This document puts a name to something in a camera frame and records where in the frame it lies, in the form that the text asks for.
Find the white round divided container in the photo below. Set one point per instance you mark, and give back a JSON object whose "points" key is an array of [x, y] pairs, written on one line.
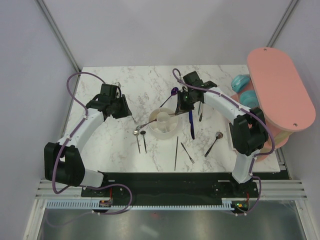
{"points": [[165, 127]]}

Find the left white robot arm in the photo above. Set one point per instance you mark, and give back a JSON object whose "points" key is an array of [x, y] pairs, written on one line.
{"points": [[62, 160]]}

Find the white slotted cable duct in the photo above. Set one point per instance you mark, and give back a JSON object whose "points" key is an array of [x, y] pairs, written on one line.
{"points": [[95, 204]]}

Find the dark chopstick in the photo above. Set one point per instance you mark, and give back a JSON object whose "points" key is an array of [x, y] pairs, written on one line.
{"points": [[176, 153]]}

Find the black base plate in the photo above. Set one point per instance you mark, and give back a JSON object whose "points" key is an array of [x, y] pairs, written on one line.
{"points": [[144, 188]]}

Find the small dark two-prong fork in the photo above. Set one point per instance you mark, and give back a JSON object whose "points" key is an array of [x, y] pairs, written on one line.
{"points": [[190, 158]]}

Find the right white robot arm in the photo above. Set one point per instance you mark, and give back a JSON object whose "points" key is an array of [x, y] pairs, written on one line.
{"points": [[249, 131]]}

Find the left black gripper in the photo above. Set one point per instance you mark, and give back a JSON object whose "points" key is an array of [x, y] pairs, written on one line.
{"points": [[125, 111]]}

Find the pink oval shelf top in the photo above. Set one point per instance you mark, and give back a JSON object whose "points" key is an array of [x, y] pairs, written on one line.
{"points": [[280, 91]]}

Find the teal headphones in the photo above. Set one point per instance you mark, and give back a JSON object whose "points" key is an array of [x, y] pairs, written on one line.
{"points": [[247, 97]]}

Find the teal handled silver fork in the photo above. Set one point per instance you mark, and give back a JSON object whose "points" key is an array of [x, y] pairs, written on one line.
{"points": [[200, 111]]}

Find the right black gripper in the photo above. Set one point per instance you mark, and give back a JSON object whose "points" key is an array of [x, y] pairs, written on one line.
{"points": [[181, 107]]}

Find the copper bowl dark spoon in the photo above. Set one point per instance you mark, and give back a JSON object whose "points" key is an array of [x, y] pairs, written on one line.
{"points": [[218, 136]]}

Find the black small spoon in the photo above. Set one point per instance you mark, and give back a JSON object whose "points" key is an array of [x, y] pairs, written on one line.
{"points": [[143, 133]]}

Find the silver small spoon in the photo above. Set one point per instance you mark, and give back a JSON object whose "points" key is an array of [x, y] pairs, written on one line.
{"points": [[137, 143]]}

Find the blue plastic knife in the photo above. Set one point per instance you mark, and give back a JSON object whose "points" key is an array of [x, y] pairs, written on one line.
{"points": [[192, 132]]}

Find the purple long-handled spoon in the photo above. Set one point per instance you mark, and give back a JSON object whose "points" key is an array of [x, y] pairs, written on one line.
{"points": [[173, 92]]}

